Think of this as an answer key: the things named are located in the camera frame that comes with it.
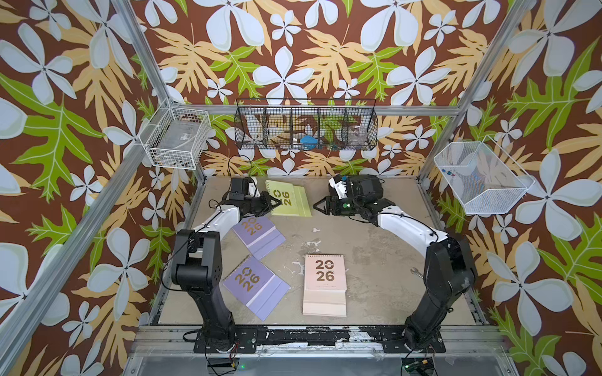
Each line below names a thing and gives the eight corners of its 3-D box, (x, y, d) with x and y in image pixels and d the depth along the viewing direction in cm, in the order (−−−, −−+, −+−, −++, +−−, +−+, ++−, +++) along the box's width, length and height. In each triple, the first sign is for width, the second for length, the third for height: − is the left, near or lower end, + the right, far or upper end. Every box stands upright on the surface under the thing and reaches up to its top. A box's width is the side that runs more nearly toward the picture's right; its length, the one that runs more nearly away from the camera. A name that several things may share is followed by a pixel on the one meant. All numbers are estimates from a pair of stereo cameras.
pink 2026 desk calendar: (305, 291, 86) (305, 287, 83) (304, 258, 94) (305, 254, 91) (346, 291, 86) (348, 287, 83) (342, 258, 94) (344, 254, 91)
